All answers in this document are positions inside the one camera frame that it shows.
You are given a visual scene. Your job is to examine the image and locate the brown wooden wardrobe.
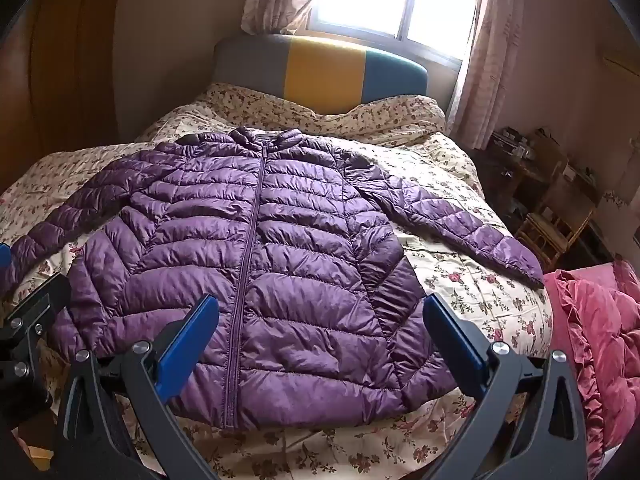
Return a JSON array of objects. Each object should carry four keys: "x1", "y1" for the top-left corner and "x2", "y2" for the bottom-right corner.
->
[{"x1": 0, "y1": 0, "x2": 127, "y2": 193}]

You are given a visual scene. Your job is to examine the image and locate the bed with floral sheet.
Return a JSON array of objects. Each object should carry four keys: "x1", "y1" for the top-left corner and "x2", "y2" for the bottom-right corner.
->
[{"x1": 0, "y1": 82, "x2": 556, "y2": 480}]

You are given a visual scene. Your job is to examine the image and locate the small wooden chair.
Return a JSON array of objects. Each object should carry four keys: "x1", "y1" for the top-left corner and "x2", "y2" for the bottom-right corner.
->
[{"x1": 514, "y1": 170, "x2": 599, "y2": 272}]

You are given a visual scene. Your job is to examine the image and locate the purple down jacket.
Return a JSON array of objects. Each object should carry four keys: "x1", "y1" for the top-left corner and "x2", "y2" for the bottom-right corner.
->
[{"x1": 0, "y1": 127, "x2": 546, "y2": 432}]

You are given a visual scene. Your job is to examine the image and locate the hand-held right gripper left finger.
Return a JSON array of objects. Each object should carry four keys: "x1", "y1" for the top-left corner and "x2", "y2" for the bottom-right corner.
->
[{"x1": 52, "y1": 294, "x2": 221, "y2": 480}]

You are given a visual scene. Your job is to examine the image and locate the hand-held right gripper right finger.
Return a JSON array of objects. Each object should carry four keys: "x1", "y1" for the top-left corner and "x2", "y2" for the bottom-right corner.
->
[{"x1": 422, "y1": 294, "x2": 588, "y2": 480}]

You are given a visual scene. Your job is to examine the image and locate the cluttered side table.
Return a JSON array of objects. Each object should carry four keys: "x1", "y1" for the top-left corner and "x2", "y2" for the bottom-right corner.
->
[{"x1": 479, "y1": 126, "x2": 568, "y2": 211}]

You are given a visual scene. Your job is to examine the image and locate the window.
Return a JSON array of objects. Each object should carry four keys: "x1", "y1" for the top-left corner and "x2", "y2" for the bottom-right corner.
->
[{"x1": 305, "y1": 0, "x2": 483, "y2": 68}]

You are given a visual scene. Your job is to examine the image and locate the grey yellow teal headboard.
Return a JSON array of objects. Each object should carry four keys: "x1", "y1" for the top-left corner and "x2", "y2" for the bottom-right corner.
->
[{"x1": 214, "y1": 34, "x2": 429, "y2": 116}]

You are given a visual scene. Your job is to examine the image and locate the small-floral pillow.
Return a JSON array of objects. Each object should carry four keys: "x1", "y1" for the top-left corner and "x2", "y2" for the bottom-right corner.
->
[{"x1": 192, "y1": 82, "x2": 448, "y2": 150}]

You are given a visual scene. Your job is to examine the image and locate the pink ruffled blanket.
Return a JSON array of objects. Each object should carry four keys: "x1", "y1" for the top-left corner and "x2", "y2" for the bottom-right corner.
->
[{"x1": 542, "y1": 259, "x2": 640, "y2": 480}]

